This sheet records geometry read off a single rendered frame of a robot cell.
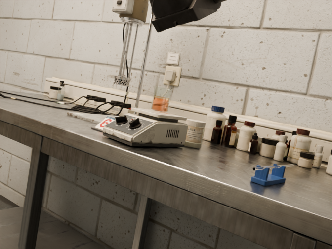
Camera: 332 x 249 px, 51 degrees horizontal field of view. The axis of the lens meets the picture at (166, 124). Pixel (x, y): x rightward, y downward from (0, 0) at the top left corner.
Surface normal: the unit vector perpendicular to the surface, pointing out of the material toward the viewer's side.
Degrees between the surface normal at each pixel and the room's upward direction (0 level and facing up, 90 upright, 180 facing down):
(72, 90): 90
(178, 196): 90
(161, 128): 90
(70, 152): 90
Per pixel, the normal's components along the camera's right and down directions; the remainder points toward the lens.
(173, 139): 0.69, 0.19
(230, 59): -0.59, -0.04
